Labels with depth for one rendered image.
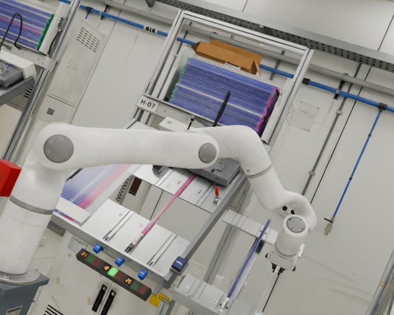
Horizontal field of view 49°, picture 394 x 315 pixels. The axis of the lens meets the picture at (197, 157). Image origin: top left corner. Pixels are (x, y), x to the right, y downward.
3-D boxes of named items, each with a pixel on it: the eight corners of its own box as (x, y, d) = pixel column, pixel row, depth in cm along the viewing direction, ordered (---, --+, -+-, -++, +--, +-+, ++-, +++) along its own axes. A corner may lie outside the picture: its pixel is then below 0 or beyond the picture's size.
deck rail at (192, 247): (167, 289, 164) (167, 280, 160) (163, 287, 165) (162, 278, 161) (249, 177, 209) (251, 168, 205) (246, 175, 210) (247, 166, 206)
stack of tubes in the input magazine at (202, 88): (255, 137, 204) (278, 85, 205) (167, 102, 223) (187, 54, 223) (260, 142, 216) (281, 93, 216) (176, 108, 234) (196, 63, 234)
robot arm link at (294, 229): (286, 227, 151) (270, 244, 147) (294, 207, 141) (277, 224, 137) (306, 243, 148) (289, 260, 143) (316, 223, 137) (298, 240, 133)
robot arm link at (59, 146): (35, 163, 119) (32, 173, 104) (35, 120, 118) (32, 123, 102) (204, 165, 135) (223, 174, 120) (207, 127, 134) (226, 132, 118)
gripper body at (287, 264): (304, 245, 149) (297, 260, 158) (276, 232, 152) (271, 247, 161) (296, 262, 145) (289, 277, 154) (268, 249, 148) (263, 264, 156)
